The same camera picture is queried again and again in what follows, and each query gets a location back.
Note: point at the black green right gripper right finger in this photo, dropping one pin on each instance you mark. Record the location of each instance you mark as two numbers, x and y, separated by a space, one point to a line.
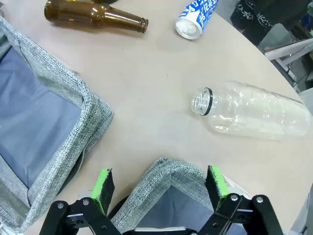
216 186

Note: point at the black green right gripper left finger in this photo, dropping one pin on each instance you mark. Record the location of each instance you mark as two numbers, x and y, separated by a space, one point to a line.
102 186

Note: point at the large clear plastic bottle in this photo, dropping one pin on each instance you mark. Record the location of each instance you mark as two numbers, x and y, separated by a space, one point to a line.
256 112

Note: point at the blue white crushed drink can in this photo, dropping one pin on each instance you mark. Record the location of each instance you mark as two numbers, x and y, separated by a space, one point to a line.
195 14

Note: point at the brown glass beer bottle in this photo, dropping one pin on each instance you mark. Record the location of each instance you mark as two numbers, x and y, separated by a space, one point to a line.
80 14

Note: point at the grey fabric basket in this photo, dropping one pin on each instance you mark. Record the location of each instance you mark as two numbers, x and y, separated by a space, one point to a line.
61 80
159 186

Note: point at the white table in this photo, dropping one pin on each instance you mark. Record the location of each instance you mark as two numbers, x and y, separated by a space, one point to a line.
293 47

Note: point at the black trousers with white print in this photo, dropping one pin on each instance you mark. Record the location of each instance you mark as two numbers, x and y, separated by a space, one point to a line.
256 17

